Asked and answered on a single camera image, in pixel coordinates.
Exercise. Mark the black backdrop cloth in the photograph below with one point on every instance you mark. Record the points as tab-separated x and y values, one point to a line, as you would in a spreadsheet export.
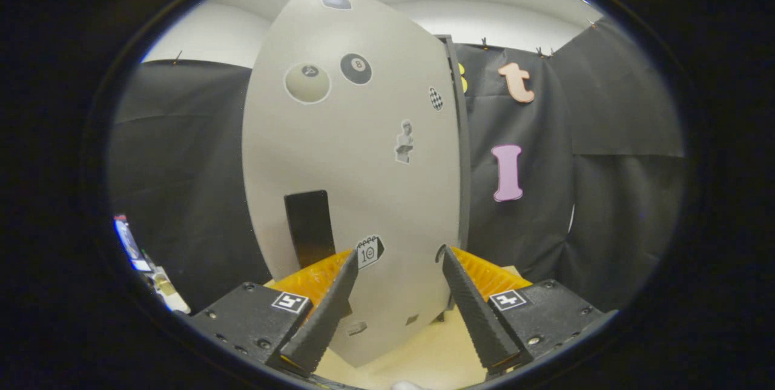
605	105

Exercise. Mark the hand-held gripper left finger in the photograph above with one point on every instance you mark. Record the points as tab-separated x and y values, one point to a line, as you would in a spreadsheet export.
324	317

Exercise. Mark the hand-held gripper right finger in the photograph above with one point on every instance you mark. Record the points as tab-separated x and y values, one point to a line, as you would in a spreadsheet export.
478	311

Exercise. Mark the white and blue equipment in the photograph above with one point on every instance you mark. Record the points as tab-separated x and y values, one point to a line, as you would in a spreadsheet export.
130	244

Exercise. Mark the grey shoe cabinet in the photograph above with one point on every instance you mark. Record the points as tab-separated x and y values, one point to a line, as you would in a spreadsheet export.
463	166

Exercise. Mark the grey shoe cabinet door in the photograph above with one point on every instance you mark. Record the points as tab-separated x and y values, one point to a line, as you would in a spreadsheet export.
363	196

